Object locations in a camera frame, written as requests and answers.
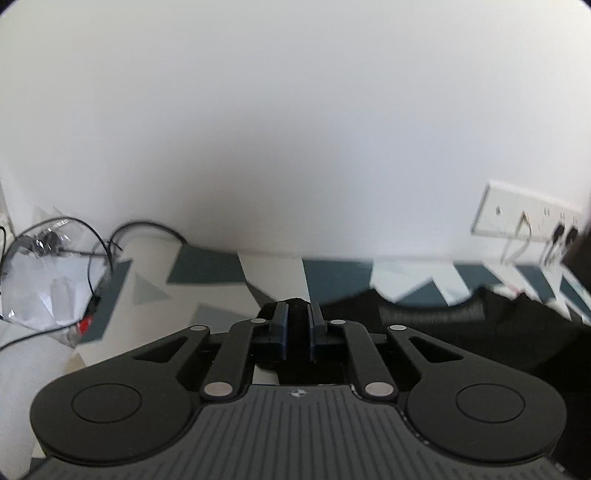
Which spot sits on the clear plastic bag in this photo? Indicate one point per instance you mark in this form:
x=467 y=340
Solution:
x=50 y=277

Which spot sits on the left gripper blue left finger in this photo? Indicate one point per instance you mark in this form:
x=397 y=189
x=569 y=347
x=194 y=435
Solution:
x=272 y=345

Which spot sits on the white wall power strip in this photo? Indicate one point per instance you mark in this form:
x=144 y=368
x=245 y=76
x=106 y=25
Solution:
x=512 y=212

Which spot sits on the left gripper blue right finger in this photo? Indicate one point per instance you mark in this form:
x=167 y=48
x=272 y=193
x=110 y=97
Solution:
x=310 y=331

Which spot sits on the black garment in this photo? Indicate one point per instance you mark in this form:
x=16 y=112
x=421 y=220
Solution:
x=531 y=317

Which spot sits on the geometric patterned bed sheet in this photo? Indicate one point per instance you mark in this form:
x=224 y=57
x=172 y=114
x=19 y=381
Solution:
x=158 y=287

